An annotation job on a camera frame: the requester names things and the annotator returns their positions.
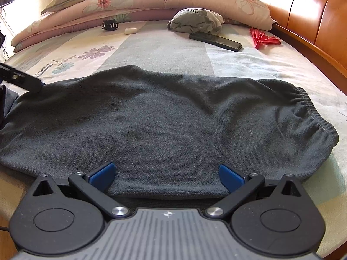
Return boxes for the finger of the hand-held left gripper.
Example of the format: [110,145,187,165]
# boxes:
[0,63,42,94]

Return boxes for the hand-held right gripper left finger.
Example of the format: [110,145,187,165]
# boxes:
[33,162,132,219]

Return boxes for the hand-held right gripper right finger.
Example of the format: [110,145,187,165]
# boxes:
[205,164,303,219]

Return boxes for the dark grey pants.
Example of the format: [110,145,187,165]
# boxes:
[0,65,339,199]

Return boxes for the black hair claw clip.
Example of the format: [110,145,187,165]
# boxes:
[101,19,119,31]

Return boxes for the black smartphone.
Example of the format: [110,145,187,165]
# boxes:
[189,32,242,52]

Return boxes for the red folding fan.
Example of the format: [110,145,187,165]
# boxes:
[249,27,281,50]

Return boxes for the crumpled grey garment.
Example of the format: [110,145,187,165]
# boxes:
[167,8,224,34]

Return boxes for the folded pink floral quilt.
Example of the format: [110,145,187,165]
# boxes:
[11,0,277,53]

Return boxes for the wooden headboard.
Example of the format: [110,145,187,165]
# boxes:
[244,0,347,98]

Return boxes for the wall cables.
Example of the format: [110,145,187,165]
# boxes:
[0,5,13,60]

